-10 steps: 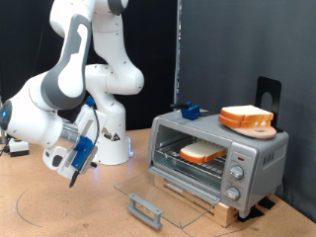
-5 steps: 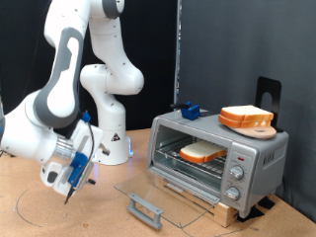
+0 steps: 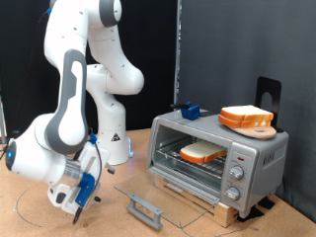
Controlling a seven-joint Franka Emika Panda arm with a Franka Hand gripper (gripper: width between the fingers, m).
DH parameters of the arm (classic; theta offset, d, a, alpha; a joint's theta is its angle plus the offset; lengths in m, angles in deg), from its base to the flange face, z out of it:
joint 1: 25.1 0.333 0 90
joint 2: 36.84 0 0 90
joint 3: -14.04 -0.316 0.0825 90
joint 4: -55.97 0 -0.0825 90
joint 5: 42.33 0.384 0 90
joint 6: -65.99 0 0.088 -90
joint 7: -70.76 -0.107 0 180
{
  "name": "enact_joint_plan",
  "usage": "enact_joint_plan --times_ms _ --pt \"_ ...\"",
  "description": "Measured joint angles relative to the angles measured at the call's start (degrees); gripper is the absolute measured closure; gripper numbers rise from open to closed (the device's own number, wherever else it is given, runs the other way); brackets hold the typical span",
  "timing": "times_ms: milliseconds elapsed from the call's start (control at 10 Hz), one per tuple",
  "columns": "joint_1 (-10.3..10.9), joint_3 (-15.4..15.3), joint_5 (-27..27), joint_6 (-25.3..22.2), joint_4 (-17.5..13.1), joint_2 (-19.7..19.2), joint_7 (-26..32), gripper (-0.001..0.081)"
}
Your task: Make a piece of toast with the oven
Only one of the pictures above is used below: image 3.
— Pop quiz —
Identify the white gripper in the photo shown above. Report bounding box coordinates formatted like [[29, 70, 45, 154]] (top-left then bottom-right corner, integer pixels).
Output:
[[47, 143, 117, 215]]

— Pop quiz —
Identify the slatted wooden block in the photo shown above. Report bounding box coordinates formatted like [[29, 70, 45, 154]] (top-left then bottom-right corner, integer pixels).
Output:
[[154, 174, 240, 229]]

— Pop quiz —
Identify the long black hanging cable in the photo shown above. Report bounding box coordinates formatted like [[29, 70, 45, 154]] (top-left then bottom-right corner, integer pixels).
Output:
[[0, 8, 53, 161]]

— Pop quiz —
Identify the toy bread slice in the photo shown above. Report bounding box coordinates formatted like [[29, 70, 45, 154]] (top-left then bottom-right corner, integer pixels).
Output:
[[217, 114, 273, 129], [219, 104, 275, 122], [179, 140, 228, 164]]

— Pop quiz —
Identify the wire oven rack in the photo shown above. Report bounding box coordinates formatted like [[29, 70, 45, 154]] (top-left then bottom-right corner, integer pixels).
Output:
[[155, 135, 230, 180]]

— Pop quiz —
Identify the silver toaster oven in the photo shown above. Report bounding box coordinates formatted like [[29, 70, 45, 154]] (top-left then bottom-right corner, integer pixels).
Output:
[[146, 106, 290, 219]]

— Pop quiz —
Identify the vertical metal pole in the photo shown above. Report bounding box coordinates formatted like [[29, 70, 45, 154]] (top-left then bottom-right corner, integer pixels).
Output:
[[173, 0, 184, 113]]

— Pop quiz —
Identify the black backdrop curtain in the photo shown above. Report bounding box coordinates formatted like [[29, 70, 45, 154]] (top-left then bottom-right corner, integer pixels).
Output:
[[0, 0, 181, 143]]

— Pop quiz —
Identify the black foam pad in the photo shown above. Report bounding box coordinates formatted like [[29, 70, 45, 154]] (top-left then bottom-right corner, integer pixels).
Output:
[[237, 205, 266, 223], [258, 197, 276, 210]]

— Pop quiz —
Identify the round wooden serving board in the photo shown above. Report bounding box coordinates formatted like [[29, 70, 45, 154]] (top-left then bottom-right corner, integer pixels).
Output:
[[229, 125, 278, 140]]

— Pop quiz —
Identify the metal frame bar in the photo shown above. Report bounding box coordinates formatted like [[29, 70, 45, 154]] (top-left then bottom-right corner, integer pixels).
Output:
[[0, 97, 7, 146]]

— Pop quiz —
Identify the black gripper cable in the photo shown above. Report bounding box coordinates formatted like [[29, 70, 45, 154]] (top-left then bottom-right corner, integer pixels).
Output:
[[72, 131, 103, 225]]

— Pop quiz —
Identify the silver oven knob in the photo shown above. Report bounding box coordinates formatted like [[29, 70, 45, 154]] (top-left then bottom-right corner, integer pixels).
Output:
[[229, 165, 245, 181], [224, 186, 241, 201]]

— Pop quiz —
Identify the black metal bookend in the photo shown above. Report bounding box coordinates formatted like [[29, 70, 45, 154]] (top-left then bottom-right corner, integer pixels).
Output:
[[255, 76, 284, 133]]

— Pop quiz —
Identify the grey backdrop curtain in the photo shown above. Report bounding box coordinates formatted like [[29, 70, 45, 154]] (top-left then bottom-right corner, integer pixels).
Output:
[[181, 0, 316, 222]]

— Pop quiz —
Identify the metal spatula with blue grip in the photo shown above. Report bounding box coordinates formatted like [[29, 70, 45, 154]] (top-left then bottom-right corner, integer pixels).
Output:
[[169, 101, 215, 121]]

